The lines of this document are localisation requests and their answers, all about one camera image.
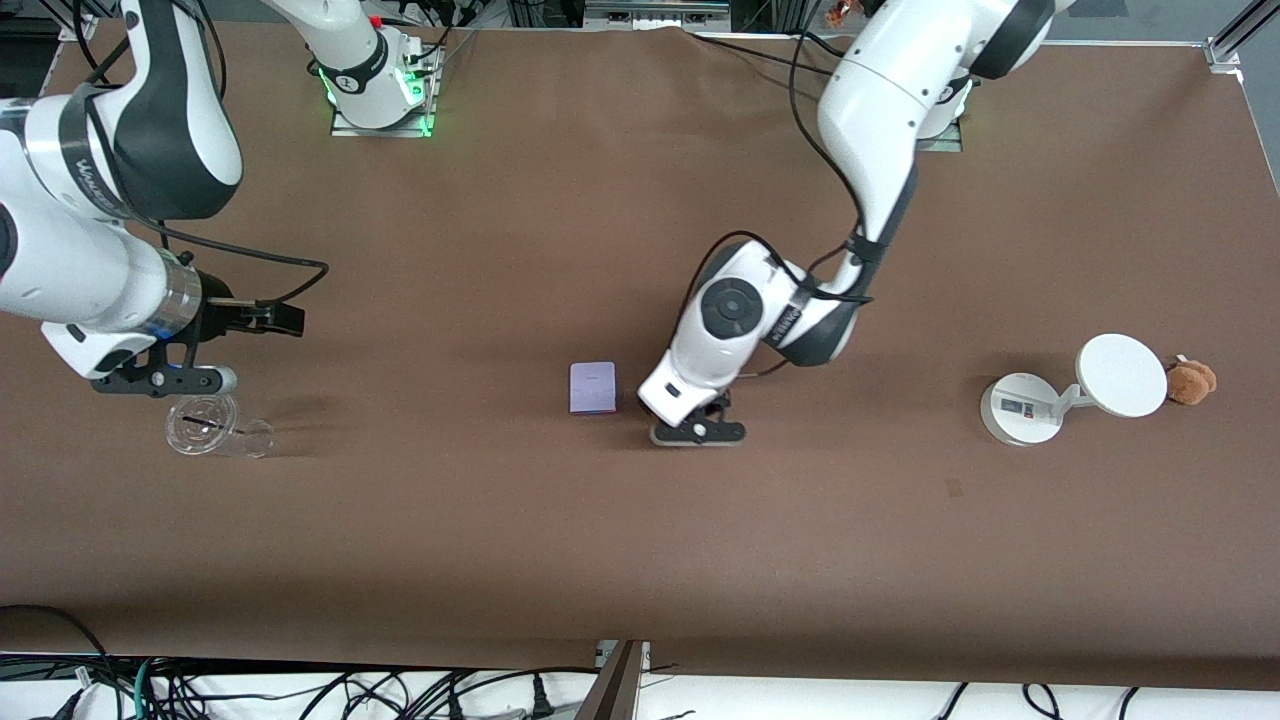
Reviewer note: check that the clear plastic cup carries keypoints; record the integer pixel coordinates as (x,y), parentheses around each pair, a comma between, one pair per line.
(203,425)

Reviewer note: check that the lavender small box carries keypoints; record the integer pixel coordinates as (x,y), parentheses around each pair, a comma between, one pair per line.
(592,388)

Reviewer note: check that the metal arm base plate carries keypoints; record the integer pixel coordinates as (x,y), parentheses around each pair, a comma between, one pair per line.
(945,145)
(380,132)

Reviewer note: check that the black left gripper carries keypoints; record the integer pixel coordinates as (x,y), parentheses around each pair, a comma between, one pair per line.
(720,402)

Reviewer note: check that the small orange toy figure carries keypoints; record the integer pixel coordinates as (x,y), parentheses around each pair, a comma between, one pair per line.
(837,12)

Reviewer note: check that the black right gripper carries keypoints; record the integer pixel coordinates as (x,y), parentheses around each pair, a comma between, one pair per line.
(217,311)

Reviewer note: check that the aluminium frame corner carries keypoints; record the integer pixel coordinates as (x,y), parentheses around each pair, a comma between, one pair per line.
(1225,50)

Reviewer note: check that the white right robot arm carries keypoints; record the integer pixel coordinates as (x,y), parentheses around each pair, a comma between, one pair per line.
(60,270)

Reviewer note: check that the metal frame post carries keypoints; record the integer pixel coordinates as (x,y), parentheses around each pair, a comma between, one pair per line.
(615,690)

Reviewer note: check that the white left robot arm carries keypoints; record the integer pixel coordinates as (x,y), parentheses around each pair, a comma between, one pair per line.
(870,110)

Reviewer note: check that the white round-head desk lamp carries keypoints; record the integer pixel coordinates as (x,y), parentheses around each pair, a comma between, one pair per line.
(1122,375)

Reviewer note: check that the silver metal box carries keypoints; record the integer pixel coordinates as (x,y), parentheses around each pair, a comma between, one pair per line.
(655,15)

